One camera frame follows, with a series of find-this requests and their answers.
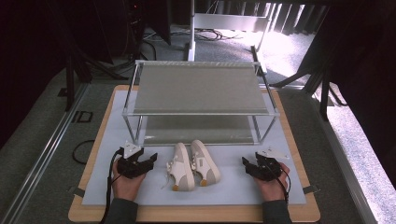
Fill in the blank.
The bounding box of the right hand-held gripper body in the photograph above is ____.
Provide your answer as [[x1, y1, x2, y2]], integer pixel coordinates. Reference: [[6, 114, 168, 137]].
[[251, 147, 290, 182]]

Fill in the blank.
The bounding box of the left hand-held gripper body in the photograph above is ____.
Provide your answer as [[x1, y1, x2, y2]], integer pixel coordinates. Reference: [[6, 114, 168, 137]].
[[116, 140, 148, 179]]

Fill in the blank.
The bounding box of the person's right hand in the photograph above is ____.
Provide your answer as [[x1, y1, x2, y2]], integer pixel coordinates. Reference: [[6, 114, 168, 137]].
[[254, 161, 291, 203]]

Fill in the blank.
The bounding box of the person's left hand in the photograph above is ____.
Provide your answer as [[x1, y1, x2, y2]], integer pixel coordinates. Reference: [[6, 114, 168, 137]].
[[111, 160, 148, 203]]

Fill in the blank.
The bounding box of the pale blue mat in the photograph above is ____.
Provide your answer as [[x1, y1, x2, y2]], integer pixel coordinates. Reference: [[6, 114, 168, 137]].
[[80, 89, 308, 206]]

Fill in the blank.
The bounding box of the white and grey sneaker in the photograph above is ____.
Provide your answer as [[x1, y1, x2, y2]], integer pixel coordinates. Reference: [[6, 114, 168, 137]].
[[189, 138, 222, 188], [160, 142, 196, 192]]

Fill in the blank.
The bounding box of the black tape tab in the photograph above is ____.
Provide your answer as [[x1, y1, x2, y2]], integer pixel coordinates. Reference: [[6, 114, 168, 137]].
[[303, 184, 321, 195], [72, 185, 86, 198]]

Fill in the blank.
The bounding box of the two-tier metal shoe rack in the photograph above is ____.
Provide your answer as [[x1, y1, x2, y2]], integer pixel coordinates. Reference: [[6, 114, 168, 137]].
[[121, 59, 280, 147]]

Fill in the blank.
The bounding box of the black tripod stand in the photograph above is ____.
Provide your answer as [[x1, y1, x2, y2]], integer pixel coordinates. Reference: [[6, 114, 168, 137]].
[[270, 59, 349, 122], [63, 36, 132, 112]]

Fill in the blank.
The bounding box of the dark computer tower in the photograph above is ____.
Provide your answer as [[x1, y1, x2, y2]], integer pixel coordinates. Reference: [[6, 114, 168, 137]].
[[125, 0, 173, 60]]

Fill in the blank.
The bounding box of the white metal stand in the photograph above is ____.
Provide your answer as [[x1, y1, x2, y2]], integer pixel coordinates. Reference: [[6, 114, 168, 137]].
[[186, 0, 273, 63]]

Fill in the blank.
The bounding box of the pleated curtain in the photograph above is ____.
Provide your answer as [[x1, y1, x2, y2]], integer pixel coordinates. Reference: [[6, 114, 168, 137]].
[[214, 2, 328, 35]]

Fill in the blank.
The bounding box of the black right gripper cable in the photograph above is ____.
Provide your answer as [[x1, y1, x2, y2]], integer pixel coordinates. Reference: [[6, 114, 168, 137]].
[[262, 161, 292, 203]]

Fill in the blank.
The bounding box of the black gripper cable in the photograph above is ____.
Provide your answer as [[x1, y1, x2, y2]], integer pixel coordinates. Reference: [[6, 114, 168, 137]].
[[98, 148, 125, 224], [262, 161, 292, 203]]

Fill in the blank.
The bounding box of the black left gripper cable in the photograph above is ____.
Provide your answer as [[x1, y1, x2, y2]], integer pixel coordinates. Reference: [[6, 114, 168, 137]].
[[98, 148, 125, 224]]

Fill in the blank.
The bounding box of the black cable loop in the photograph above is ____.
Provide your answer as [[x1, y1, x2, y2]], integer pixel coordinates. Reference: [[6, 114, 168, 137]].
[[71, 139, 96, 165]]

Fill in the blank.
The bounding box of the black floor bracket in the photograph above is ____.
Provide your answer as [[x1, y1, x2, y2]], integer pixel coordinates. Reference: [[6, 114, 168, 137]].
[[71, 109, 94, 123]]

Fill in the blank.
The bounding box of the metal floor rail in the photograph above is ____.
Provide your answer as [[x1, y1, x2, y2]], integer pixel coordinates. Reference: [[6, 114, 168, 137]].
[[0, 81, 91, 224], [306, 88, 379, 224]]

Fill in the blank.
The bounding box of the bundle of floor cables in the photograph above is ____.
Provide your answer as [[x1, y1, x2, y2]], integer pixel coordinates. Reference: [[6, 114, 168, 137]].
[[169, 27, 242, 42]]

